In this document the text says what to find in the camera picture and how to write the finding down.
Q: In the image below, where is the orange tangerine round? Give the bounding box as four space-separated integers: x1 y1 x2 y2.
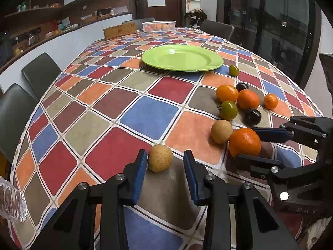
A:
237 89 260 110

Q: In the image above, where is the dark chair far end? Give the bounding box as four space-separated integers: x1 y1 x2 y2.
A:
122 17 155 30

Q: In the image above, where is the small orange kumquat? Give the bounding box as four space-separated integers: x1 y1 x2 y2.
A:
263 93 279 110

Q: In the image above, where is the green plate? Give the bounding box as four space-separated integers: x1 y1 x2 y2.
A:
141 44 224 72

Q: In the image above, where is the dark chair near left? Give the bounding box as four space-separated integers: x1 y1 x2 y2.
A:
0 84 38 163

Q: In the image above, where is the green tomato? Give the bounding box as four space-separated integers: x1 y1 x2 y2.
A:
218 100 238 121
229 65 239 77

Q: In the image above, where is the dark chair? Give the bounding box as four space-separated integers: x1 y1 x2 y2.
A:
200 20 234 41
0 84 38 163
21 52 62 99

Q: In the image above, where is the colourful checkered tablecloth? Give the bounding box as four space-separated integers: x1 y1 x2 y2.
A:
9 28 321 249

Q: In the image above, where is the woven brown box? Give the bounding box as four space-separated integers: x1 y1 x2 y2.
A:
103 23 137 39

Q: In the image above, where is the clear plastic fruit container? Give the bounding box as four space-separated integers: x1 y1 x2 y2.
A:
142 21 177 33

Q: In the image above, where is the black glass sliding door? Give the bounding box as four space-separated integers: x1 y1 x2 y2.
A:
217 0 322 89

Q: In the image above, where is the dark chair right side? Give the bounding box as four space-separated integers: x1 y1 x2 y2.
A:
200 20 234 41

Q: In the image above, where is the smooth orange citrus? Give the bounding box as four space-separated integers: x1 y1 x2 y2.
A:
216 85 239 103

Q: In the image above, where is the dark plum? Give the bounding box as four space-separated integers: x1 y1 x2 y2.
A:
243 108 262 127
236 82 249 92

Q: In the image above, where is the brown longan fruit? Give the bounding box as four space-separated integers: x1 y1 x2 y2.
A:
148 145 173 173
211 120 233 144

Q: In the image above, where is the clear glass vase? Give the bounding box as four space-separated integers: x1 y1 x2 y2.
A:
0 177 27 222

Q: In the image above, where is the large orange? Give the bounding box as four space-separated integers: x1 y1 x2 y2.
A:
229 127 261 157

